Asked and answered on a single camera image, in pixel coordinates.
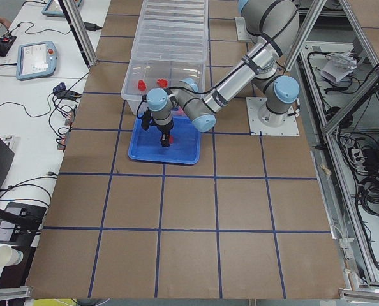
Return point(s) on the black power adapter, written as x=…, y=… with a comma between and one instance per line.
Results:
x=91, y=26

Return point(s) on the clear plastic box lid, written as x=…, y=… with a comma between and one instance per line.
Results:
x=172, y=31

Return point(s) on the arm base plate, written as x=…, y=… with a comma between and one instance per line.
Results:
x=262, y=122

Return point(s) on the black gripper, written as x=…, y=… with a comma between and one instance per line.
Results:
x=165, y=130

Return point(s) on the red block in box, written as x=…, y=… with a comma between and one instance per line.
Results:
x=163, y=83
x=141, y=85

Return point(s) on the aluminium frame post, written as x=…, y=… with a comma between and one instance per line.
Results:
x=77, y=27

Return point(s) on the blue teach pendant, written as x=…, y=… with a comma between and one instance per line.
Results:
x=52, y=9
x=36, y=60

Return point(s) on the blue teach pendant far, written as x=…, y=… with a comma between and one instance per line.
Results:
x=52, y=9

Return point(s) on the blue teach pendant near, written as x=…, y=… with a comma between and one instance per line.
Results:
x=36, y=60

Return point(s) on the white paper cup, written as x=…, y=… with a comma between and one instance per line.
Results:
x=10, y=256

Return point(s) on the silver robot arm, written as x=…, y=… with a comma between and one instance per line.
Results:
x=273, y=26

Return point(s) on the clear plastic storage box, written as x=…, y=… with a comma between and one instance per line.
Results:
x=144, y=75

